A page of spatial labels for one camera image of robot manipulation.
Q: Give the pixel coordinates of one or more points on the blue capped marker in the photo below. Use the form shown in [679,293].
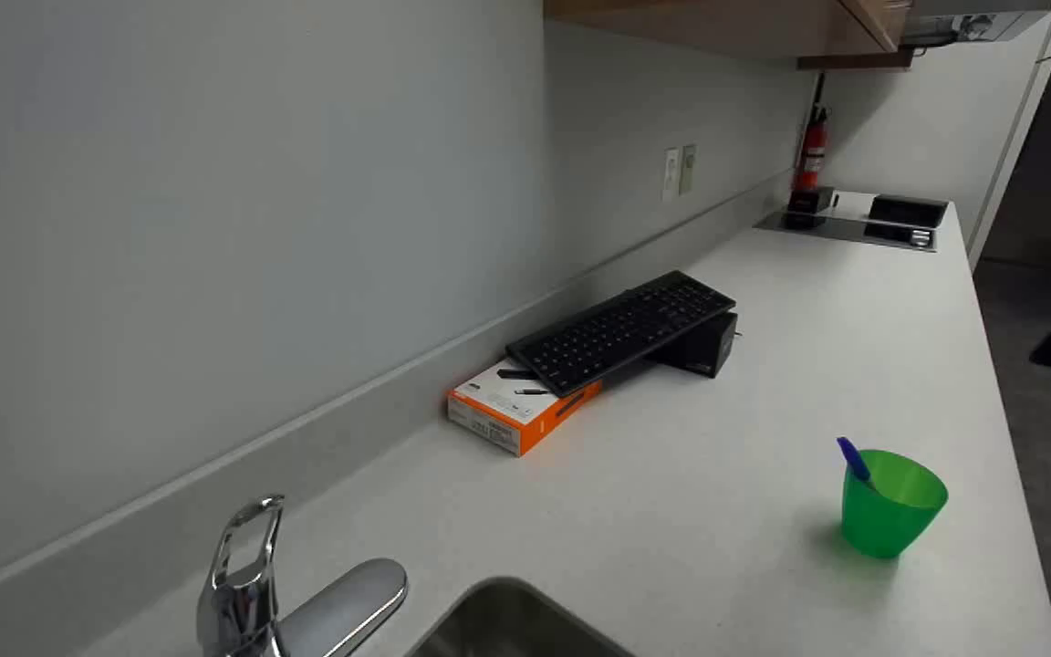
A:
[852,459]

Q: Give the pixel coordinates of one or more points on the orange and white box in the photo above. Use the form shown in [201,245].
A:
[505,413]

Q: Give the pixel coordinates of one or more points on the black computer keyboard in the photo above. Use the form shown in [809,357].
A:
[618,331]

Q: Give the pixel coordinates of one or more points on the small black box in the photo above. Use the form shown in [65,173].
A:
[711,349]

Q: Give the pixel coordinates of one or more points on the stainless steel sink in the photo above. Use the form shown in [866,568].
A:
[505,622]

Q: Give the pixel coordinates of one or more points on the red fire extinguisher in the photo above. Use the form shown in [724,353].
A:
[809,152]

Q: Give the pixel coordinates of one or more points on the chrome faucet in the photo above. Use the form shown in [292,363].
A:
[335,606]

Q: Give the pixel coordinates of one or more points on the white object on cooktop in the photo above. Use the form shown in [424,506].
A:
[849,202]

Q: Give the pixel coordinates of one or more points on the green plastic cup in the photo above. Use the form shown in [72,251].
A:
[891,515]

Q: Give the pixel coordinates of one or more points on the grey range hood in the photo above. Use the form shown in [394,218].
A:
[976,17]

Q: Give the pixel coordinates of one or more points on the white wall outlet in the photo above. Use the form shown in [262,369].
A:
[669,173]

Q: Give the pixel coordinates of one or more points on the beige wall switch plate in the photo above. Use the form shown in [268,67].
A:
[688,171]

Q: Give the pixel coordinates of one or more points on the wooden wall cabinet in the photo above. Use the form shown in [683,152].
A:
[733,22]

